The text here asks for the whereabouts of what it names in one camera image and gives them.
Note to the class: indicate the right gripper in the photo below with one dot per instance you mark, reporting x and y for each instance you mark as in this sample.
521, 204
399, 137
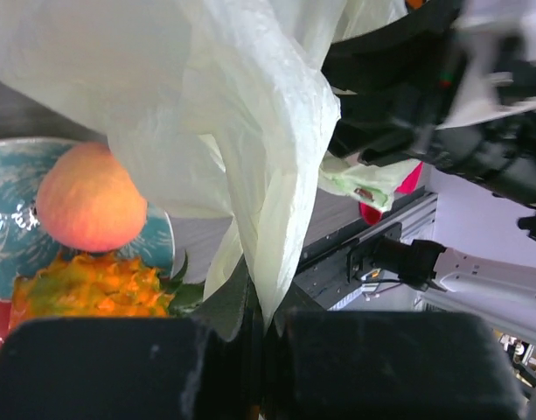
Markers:
452, 84

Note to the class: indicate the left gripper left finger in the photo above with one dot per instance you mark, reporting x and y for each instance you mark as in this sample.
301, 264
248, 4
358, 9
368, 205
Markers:
234, 307

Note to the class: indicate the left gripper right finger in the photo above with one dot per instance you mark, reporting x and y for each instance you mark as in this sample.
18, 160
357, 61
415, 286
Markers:
296, 299

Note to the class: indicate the fake pineapple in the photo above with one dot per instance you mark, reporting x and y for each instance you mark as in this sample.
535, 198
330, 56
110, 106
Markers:
103, 286

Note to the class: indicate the fake peach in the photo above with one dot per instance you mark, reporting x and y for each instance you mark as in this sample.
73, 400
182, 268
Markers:
88, 201

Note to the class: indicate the pale green plastic bag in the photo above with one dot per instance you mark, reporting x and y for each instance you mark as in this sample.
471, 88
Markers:
215, 108

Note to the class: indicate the red cloth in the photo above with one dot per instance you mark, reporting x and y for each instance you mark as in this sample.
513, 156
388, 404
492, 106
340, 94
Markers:
372, 216

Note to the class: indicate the red and teal plate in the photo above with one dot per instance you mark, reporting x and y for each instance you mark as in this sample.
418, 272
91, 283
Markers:
26, 248

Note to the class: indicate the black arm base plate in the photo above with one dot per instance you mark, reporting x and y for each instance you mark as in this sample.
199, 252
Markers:
331, 269

